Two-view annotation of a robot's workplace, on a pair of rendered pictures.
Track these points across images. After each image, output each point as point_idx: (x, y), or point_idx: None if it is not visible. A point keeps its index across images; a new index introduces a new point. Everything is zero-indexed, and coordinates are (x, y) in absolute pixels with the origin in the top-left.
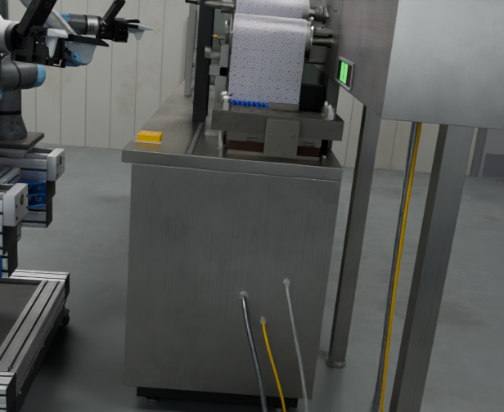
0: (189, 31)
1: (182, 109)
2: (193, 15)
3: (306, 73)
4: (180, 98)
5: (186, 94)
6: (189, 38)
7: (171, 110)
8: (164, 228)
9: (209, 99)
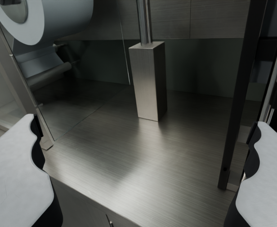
0: (3, 61)
1: (172, 194)
2: None
3: (169, 53)
4: (64, 161)
5: (48, 147)
6: (10, 74)
7: (186, 218)
8: None
9: (81, 132)
